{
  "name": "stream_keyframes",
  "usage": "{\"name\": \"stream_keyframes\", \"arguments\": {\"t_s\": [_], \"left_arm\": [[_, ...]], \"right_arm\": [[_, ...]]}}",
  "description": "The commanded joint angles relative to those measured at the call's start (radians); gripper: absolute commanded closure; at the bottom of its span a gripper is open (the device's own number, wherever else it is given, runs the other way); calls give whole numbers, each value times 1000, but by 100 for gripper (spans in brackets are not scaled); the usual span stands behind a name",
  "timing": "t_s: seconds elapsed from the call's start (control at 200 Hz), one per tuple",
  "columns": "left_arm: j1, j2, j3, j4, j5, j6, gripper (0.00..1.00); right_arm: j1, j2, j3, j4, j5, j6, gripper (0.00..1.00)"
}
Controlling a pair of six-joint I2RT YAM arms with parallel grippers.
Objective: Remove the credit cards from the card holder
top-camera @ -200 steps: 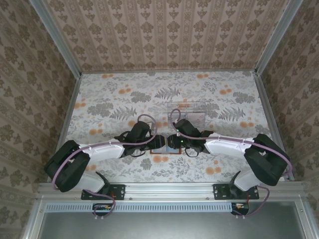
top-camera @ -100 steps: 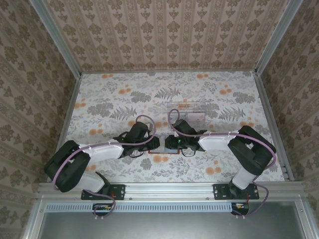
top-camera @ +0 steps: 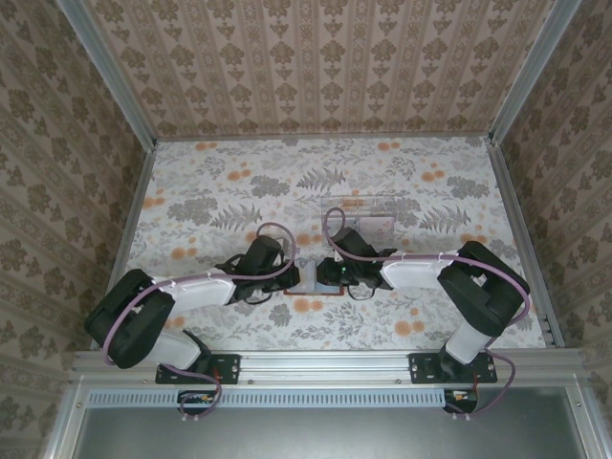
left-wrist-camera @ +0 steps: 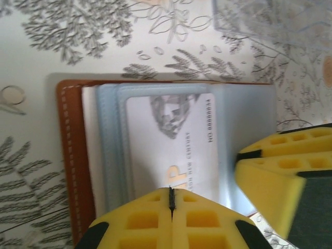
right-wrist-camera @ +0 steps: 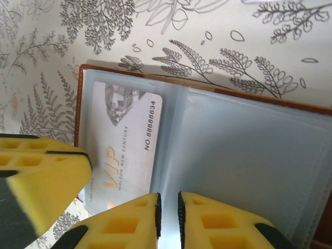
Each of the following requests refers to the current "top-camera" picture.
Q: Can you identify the brown leather card holder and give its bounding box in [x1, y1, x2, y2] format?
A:
[283, 257, 346, 297]

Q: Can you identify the pink blossom plastic card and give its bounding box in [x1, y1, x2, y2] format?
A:
[359, 217, 396, 238]

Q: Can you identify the clear acrylic organizer box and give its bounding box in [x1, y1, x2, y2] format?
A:
[318, 194, 398, 252]

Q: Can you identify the grey metal sheet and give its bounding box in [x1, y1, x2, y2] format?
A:
[71, 405, 590, 459]

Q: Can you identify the aluminium mounting rail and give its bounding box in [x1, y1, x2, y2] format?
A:
[71, 347, 588, 387]

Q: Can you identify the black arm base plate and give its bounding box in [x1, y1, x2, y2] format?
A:
[409, 352, 498, 385]
[155, 352, 241, 385]

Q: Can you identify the white slotted cable duct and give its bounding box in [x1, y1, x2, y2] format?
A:
[88, 387, 479, 410]

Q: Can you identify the aluminium frame rail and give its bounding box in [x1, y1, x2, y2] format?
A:
[107, 141, 159, 283]
[571, 382, 611, 459]
[488, 139, 566, 349]
[41, 382, 92, 459]

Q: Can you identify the black cable connector opening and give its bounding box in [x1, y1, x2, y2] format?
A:
[443, 387, 480, 415]

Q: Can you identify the aluminium frame post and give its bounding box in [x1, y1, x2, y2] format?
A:
[51, 0, 159, 150]
[488, 0, 585, 147]

